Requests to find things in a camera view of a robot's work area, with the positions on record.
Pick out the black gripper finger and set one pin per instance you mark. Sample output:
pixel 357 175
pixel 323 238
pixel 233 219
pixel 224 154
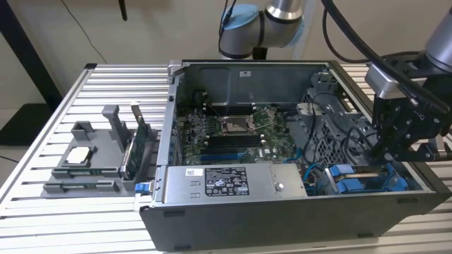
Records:
pixel 387 148
pixel 423 153

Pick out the hard disk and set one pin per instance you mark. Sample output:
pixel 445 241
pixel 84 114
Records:
pixel 353 182

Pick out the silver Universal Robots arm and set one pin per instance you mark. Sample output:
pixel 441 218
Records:
pixel 279 31

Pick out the black RAM slot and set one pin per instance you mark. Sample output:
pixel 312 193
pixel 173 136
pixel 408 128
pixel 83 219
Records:
pixel 240 105
pixel 240 108
pixel 236 136
pixel 241 114
pixel 236 140
pixel 236 146
pixel 236 143
pixel 240 111

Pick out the blue expansion slot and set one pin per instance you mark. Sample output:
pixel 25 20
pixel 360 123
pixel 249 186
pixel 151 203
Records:
pixel 223 159

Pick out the black expansion slot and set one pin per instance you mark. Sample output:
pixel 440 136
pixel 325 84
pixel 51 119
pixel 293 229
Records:
pixel 220 152

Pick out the perforated metal drive cage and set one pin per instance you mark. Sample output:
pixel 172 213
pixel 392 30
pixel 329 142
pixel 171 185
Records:
pixel 328 132

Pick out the green motherboard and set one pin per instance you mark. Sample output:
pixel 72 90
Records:
pixel 283 137

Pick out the black PC case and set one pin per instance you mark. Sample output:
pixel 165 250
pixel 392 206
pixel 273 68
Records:
pixel 283 227

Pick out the CPU socket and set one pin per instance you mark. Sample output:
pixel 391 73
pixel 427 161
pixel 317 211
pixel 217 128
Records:
pixel 235 125

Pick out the silver power supply unit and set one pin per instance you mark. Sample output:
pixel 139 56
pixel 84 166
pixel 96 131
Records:
pixel 229 185

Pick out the thin metal locking lever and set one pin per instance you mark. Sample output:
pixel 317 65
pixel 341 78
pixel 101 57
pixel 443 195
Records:
pixel 215 110

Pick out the green graphics card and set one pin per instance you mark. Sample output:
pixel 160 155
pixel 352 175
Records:
pixel 137 148

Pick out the blue plastic case latch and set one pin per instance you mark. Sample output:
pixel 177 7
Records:
pixel 140 188

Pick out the grey parts rack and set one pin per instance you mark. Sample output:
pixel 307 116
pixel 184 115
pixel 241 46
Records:
pixel 101 156

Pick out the green RAM stick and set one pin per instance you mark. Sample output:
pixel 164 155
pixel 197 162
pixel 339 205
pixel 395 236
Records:
pixel 84 172
pixel 81 185

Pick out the silver CPU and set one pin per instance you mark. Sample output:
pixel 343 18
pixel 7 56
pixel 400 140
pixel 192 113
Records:
pixel 80 154

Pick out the black hanging rod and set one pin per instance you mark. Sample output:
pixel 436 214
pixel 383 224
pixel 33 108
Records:
pixel 123 9

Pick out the black monitor stand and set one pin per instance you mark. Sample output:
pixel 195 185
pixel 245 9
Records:
pixel 21 39

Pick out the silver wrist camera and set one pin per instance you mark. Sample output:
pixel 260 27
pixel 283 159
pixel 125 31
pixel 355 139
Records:
pixel 384 82

